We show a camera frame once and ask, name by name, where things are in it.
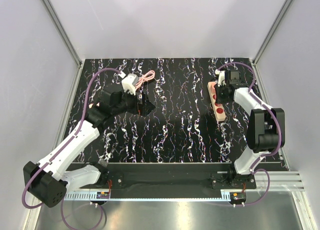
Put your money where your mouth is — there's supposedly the wooden red socket power strip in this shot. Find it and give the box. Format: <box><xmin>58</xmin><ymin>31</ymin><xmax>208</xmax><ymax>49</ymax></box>
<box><xmin>207</xmin><ymin>81</ymin><xmax>226</xmax><ymax>123</ymax></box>

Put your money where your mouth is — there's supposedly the pink square charger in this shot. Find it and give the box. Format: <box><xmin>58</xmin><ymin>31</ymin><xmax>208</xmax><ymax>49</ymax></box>
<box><xmin>211</xmin><ymin>85</ymin><xmax>216</xmax><ymax>93</ymax></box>

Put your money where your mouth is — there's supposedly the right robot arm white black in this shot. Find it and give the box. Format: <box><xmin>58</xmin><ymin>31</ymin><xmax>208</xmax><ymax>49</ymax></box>
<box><xmin>214</xmin><ymin>69</ymin><xmax>285</xmax><ymax>189</ymax></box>

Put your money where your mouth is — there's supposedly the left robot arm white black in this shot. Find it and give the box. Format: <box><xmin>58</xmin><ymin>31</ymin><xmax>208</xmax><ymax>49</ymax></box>
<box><xmin>21</xmin><ymin>88</ymin><xmax>155</xmax><ymax>209</ymax></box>

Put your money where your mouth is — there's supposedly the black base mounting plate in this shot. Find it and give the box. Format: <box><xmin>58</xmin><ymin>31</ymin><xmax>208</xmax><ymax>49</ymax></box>
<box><xmin>78</xmin><ymin>162</ymin><xmax>257</xmax><ymax>193</ymax></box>

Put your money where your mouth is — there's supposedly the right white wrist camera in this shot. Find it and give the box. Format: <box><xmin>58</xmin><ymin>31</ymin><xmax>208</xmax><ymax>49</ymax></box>
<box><xmin>215</xmin><ymin>69</ymin><xmax>227</xmax><ymax>87</ymax></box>

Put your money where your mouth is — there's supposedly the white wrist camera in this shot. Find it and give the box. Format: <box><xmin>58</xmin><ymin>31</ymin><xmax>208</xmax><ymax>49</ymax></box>
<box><xmin>119</xmin><ymin>72</ymin><xmax>139</xmax><ymax>96</ymax></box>
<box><xmin>215</xmin><ymin>69</ymin><xmax>227</xmax><ymax>87</ymax></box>

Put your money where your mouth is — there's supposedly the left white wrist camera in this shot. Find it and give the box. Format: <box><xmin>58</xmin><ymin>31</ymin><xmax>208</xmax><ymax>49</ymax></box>
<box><xmin>119</xmin><ymin>72</ymin><xmax>139</xmax><ymax>96</ymax></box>

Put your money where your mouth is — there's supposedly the pink coiled cord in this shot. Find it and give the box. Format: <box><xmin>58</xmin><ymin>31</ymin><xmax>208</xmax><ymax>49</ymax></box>
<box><xmin>133</xmin><ymin>69</ymin><xmax>156</xmax><ymax>89</ymax></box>

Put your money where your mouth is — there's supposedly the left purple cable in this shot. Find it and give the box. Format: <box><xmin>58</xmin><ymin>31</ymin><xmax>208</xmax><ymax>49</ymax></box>
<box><xmin>21</xmin><ymin>67</ymin><xmax>126</xmax><ymax>228</ymax></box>

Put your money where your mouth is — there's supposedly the purple cable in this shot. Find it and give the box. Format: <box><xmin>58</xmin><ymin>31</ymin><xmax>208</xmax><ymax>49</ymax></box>
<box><xmin>215</xmin><ymin>61</ymin><xmax>283</xmax><ymax>207</ymax></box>
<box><xmin>21</xmin><ymin>67</ymin><xmax>126</xmax><ymax>228</ymax></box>

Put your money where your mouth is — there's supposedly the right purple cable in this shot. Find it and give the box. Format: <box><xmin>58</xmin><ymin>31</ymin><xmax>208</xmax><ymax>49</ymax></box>
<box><xmin>215</xmin><ymin>61</ymin><xmax>283</xmax><ymax>207</ymax></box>

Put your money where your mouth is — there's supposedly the grey slotted cable duct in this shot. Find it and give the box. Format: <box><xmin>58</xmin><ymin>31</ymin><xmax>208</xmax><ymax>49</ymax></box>
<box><xmin>64</xmin><ymin>191</ymin><xmax>110</xmax><ymax>201</ymax></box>

